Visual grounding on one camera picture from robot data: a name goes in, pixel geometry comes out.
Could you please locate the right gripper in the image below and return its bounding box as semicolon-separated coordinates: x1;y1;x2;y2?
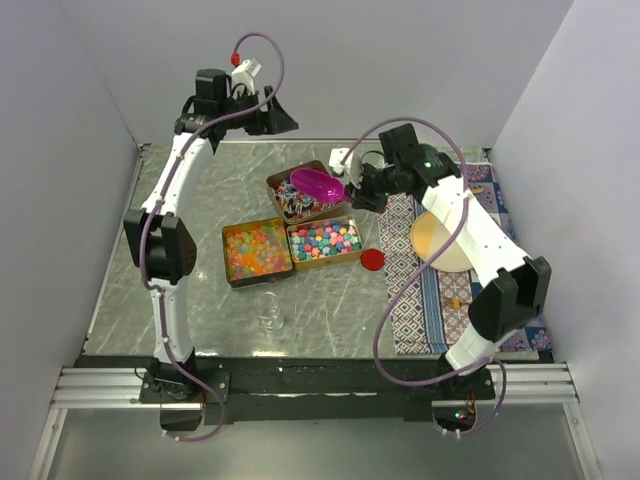
344;161;401;214

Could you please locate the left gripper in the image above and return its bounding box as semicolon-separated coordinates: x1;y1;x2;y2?
217;86;296;136

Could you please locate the purple plastic scoop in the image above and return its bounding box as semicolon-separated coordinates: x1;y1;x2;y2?
290;168;352;204

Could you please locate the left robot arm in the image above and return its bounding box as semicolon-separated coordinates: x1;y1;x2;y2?
123;69;299;402

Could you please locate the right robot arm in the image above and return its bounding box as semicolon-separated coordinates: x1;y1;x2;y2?
329;117;552;399

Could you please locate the teal ceramic mug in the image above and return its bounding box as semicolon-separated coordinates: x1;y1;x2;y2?
420;143;440;157

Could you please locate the yellow cream plate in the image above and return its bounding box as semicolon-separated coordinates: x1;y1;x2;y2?
410;212;472;273

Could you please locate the red jar lid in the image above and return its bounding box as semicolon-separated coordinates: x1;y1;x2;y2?
360;248;385;271

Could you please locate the pastel star candy tin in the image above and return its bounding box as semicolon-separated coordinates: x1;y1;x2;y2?
286;216;364;271

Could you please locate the lollipop tin box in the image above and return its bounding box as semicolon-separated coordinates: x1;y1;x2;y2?
265;159;351;224

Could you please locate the translucent star candy tin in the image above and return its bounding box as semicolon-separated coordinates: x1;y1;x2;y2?
222;218;294;289

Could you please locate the patterned placemat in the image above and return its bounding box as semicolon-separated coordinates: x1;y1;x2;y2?
377;160;554;355

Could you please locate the gold fork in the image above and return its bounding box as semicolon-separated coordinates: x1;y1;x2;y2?
448;298;470;308

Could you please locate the glass jar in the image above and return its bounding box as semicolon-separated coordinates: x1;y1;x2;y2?
255;291;284;333

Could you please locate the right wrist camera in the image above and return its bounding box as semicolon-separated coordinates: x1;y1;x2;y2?
329;148;363;189

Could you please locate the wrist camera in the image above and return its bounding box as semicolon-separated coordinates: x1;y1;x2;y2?
230;59;262;95
329;148;363;189

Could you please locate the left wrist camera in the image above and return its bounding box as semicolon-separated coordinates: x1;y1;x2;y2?
230;59;262;95

